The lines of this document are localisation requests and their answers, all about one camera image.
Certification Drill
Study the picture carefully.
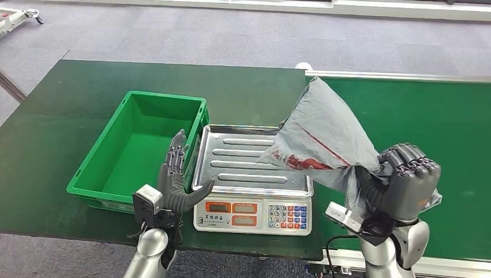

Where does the white wheeled cart frame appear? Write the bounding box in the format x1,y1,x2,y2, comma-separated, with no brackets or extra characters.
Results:
0,8,45,37

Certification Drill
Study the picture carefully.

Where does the green conveyor belt machine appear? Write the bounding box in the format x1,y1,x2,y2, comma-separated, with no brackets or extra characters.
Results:
295,62,491,278

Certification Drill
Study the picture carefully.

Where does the white electronic scale steel tray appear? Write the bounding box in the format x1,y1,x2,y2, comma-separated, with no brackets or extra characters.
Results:
192,123,314,236

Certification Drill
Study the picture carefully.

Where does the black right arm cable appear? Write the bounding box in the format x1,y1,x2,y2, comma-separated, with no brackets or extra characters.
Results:
325,234,360,278

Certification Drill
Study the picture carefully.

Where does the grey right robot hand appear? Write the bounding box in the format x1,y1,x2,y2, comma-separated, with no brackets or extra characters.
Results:
356,142,442,224

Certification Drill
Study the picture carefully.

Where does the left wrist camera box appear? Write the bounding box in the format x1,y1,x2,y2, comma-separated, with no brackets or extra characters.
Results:
132,184,164,229

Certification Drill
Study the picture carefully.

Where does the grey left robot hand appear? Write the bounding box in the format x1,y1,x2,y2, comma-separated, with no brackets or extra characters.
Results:
156,129,216,214

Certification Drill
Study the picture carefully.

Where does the green plastic crate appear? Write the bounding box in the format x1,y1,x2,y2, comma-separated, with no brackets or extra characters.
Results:
67,90,211,214

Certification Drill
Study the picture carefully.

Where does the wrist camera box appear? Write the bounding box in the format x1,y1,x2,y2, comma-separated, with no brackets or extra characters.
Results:
324,202,365,235
132,184,164,229

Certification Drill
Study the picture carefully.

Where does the grey plastic mailer package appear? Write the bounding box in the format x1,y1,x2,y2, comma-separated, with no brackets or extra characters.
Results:
258,76,443,220

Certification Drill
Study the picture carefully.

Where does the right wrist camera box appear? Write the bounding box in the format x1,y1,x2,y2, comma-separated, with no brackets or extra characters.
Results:
324,202,365,235

